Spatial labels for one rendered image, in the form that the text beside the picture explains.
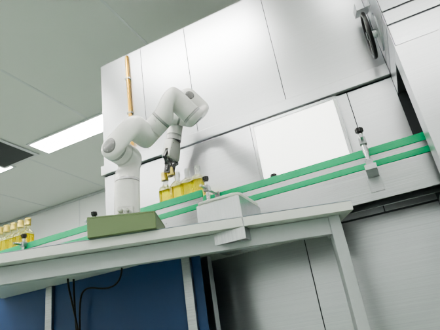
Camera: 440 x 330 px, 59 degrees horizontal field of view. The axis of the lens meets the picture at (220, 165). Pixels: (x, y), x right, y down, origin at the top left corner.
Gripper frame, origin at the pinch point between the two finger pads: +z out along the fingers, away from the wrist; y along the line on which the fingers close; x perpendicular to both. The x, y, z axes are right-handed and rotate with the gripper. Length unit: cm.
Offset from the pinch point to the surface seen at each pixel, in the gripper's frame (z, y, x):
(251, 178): 2.0, -11.9, 38.6
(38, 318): 74, 11, -54
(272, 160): -6, -12, 49
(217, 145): -16.4, -12.0, 19.1
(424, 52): -31, 24, 113
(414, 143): -5, 5, 108
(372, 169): 9, 17, 94
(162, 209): 22.6, 12.8, 7.7
